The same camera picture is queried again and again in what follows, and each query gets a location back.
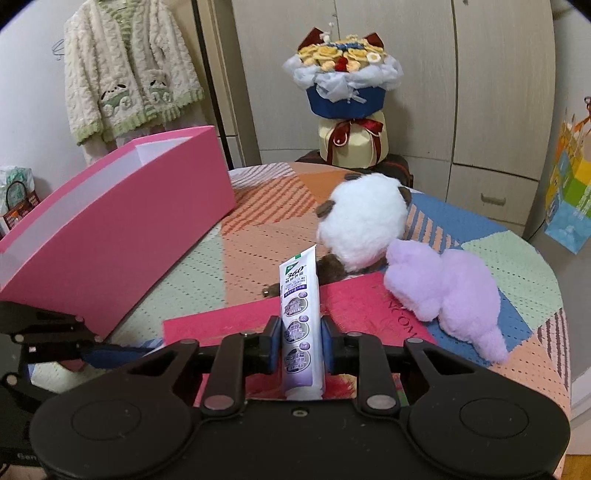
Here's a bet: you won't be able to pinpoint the green white tissue pack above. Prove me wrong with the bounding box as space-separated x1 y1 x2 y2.
0 165 36 213

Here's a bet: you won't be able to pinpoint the colourful paper gift bag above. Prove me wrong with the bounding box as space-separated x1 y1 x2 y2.
544 110 591 255

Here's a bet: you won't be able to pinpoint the white purple toothpaste tube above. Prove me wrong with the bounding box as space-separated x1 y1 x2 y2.
281 244 327 400

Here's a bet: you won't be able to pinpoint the orange ribbons and black cords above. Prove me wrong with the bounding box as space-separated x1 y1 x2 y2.
564 96 591 136

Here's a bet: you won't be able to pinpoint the beige wardrobe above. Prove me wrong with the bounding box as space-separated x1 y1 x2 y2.
194 0 557 239

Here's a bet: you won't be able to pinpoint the purple plush toy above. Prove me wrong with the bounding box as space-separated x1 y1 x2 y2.
385 240 509 363

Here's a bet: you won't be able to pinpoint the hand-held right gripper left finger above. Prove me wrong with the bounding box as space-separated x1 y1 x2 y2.
117 316 283 413

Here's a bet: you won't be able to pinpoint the knitted flower bouquet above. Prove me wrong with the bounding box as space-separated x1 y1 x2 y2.
283 27 404 169

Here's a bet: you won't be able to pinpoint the cream green knit cardigan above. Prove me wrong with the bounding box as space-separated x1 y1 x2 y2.
64 0 205 147

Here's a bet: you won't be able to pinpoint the white hanging garment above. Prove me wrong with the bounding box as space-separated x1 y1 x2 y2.
81 122 185 167

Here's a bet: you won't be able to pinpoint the small basket with green item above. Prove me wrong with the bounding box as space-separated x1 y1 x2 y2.
0 182 43 237

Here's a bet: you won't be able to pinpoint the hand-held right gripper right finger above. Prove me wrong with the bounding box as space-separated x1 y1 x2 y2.
321 316 477 415

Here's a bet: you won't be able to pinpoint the white plush toy brown ears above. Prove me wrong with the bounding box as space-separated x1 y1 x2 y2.
315 173 413 283

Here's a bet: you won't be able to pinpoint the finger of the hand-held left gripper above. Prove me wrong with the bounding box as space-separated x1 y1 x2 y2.
0 373 62 415
0 301 162 371

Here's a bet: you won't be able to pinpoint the patchwork blanket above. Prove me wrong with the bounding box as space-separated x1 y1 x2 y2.
28 161 574 479

